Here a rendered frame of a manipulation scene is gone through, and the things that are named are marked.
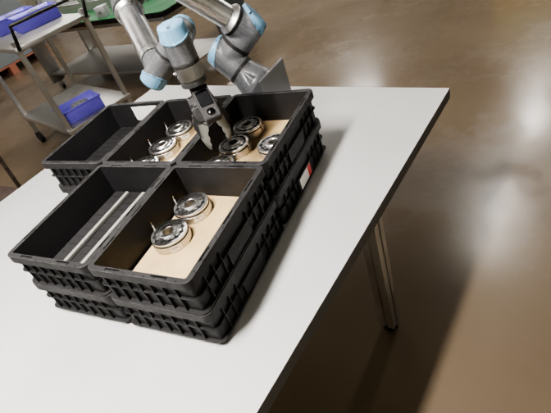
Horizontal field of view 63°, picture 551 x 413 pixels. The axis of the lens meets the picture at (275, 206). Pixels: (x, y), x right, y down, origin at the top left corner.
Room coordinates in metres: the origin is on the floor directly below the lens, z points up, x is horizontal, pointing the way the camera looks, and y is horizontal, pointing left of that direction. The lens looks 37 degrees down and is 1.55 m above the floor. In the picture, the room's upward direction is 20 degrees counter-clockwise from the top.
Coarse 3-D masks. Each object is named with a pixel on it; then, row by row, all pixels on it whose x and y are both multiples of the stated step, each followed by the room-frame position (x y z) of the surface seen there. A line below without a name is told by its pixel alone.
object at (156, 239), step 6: (168, 222) 1.00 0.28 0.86; (174, 222) 0.99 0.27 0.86; (180, 222) 0.98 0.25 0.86; (180, 228) 0.95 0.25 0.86; (186, 228) 0.94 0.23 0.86; (156, 234) 0.96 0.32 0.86; (174, 234) 0.94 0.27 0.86; (180, 234) 0.93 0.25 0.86; (156, 240) 0.94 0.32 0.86; (162, 240) 0.93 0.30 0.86; (168, 240) 0.92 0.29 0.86; (174, 240) 0.91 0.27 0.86; (156, 246) 0.92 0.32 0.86; (162, 246) 0.91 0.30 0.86; (168, 246) 0.91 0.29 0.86
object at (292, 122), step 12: (240, 96) 1.46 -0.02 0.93; (252, 96) 1.44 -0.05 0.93; (312, 96) 1.30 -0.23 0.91; (300, 108) 1.22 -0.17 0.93; (288, 132) 1.13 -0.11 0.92; (192, 144) 1.24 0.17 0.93; (276, 144) 1.07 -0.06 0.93; (180, 156) 1.20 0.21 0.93; (276, 156) 1.05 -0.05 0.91; (264, 168) 1.00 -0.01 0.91
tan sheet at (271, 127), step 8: (264, 120) 1.42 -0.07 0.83; (272, 120) 1.40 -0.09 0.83; (280, 120) 1.38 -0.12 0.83; (288, 120) 1.36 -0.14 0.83; (272, 128) 1.35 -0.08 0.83; (280, 128) 1.33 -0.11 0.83; (264, 136) 1.32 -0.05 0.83; (256, 144) 1.29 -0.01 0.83; (256, 152) 1.24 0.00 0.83; (240, 160) 1.23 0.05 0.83; (248, 160) 1.21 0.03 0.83; (256, 160) 1.20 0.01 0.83
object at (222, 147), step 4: (232, 136) 1.33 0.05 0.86; (236, 136) 1.33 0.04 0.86; (240, 136) 1.32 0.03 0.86; (244, 136) 1.31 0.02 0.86; (224, 140) 1.33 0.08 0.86; (228, 140) 1.32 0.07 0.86; (240, 140) 1.29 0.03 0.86; (244, 140) 1.28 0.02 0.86; (248, 140) 1.28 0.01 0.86; (220, 144) 1.31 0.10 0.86; (224, 144) 1.30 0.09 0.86; (240, 144) 1.26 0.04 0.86; (244, 144) 1.25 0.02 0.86; (220, 148) 1.28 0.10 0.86; (224, 148) 1.28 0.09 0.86; (228, 148) 1.27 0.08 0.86; (232, 148) 1.26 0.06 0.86; (236, 148) 1.25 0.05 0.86; (240, 148) 1.24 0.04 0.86; (224, 152) 1.25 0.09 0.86; (228, 152) 1.24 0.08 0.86; (232, 152) 1.24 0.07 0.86
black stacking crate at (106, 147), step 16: (112, 112) 1.82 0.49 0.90; (128, 112) 1.77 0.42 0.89; (96, 128) 1.73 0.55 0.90; (112, 128) 1.79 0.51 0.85; (128, 128) 1.78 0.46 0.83; (80, 144) 1.65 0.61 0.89; (96, 144) 1.70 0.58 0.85; (112, 144) 1.68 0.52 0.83; (48, 160) 1.53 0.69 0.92; (64, 160) 1.57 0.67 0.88; (80, 160) 1.62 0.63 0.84; (96, 160) 1.60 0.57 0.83; (64, 176) 1.47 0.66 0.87; (80, 176) 1.42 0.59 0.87
